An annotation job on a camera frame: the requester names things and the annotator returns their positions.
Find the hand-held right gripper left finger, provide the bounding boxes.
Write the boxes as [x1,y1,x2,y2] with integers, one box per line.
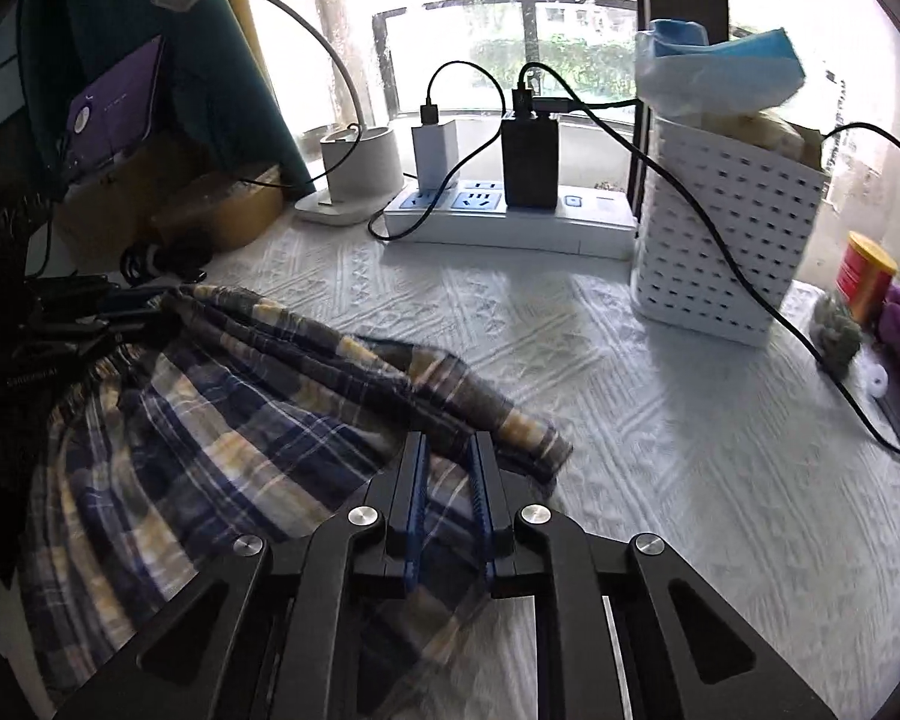
[52,431,430,720]

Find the pale packet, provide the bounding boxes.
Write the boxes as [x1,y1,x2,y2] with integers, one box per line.
[701,109,826,170]

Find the teal curtain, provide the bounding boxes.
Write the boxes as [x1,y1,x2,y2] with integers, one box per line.
[26,0,316,188]

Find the black cable bundle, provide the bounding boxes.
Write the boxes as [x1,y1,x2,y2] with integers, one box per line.
[120,236,211,286]

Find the white perforated basket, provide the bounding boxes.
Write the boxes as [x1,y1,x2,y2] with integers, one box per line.
[630,116,830,350]

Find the red can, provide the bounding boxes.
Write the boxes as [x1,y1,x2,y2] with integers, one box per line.
[836,231,899,327]

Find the black charger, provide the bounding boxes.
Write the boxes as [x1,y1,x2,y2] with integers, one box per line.
[501,111,560,209]

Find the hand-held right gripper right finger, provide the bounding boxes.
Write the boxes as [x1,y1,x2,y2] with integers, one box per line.
[469,431,837,720]

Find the white power strip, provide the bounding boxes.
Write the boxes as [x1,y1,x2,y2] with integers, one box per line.
[382,178,638,260]

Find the blue and white plastic bag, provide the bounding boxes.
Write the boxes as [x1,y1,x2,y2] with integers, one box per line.
[636,19,807,121]

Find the black charger cable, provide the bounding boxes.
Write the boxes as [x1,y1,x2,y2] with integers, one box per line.
[367,60,522,245]
[532,96,900,177]
[516,62,900,466]

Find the white textured tablecloth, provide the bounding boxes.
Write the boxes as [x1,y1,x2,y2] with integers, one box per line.
[0,221,900,720]

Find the white desk lamp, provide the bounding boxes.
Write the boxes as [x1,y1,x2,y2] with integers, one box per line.
[152,0,407,226]

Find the balcony railing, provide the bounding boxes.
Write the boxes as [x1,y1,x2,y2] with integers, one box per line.
[371,0,638,121]

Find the cardboard box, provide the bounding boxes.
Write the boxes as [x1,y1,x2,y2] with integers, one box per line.
[60,127,218,203]

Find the white charger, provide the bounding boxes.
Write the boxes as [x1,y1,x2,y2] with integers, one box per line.
[411,120,460,192]

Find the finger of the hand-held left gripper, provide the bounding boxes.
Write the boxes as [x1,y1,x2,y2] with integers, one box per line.
[22,313,185,350]
[26,274,158,310]

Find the grey-green lump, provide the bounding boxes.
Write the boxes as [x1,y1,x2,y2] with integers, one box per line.
[808,291,863,376]

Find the blue plaid pants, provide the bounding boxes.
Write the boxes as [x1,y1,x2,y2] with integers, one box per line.
[19,283,575,706]

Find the purple flat box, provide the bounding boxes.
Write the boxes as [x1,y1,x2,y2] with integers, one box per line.
[64,37,167,173]

